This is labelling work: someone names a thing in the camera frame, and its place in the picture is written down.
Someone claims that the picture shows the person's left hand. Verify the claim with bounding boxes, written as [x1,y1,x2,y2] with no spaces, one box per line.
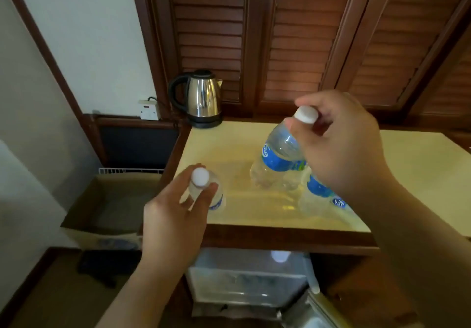
[141,163,219,275]

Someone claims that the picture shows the person's right hand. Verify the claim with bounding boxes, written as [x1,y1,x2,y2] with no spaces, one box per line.
[284,88,397,208]

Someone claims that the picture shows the navy label water bottle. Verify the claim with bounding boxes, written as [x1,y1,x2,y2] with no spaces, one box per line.
[297,171,356,222]

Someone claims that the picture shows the large blue label water bottle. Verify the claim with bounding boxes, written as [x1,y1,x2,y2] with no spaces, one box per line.
[249,105,320,192]

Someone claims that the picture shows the white mini fridge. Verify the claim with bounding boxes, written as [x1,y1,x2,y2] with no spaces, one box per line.
[185,247,354,328]

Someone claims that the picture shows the cardboard box blue print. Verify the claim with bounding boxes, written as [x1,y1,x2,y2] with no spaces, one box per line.
[60,172,162,252]

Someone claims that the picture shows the dark wooden cabinet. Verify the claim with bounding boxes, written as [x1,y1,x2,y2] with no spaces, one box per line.
[158,116,471,328]

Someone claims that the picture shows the brown louvered wooden doors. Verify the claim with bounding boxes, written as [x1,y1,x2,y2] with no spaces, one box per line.
[127,0,471,118]

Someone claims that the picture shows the stainless steel electric kettle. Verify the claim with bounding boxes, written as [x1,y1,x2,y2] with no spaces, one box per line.
[168,69,224,129]

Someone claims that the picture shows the white wire rack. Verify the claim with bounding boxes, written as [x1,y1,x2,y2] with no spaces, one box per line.
[98,167,164,175]

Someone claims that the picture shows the white wall socket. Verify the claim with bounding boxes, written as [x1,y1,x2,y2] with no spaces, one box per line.
[138,98,161,121]

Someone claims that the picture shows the black kettle cable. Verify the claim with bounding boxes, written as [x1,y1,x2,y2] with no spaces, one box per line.
[147,96,170,110]

